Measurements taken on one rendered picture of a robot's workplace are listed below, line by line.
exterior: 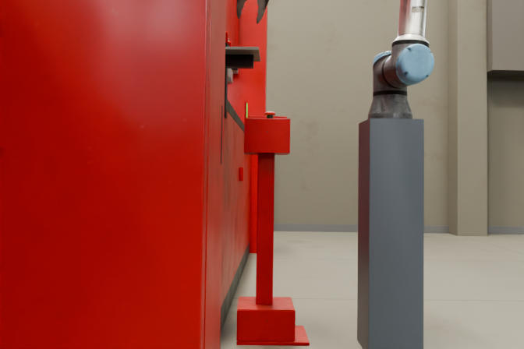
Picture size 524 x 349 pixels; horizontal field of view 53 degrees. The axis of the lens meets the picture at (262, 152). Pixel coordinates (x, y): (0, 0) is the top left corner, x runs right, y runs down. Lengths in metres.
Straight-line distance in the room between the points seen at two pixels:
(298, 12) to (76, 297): 5.21
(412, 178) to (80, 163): 1.26
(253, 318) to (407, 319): 0.51
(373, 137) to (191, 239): 1.15
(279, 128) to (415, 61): 0.50
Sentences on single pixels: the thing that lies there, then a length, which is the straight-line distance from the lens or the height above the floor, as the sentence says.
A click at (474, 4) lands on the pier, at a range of 6.01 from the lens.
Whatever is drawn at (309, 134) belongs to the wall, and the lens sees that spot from 5.57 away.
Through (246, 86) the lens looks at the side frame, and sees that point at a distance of 4.01.
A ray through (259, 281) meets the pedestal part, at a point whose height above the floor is 0.20.
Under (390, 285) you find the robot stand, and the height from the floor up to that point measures 0.23.
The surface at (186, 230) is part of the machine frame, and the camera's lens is 0.71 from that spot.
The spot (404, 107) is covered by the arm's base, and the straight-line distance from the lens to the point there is 1.84.
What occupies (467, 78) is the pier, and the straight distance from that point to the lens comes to 5.80.
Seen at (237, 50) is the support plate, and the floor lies 0.99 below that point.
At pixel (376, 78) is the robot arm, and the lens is 1.87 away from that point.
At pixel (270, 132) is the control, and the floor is 0.73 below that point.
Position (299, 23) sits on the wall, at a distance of 5.77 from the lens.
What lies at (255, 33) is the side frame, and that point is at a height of 1.65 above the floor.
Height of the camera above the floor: 0.58
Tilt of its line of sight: 2 degrees up
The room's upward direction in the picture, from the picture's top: 1 degrees clockwise
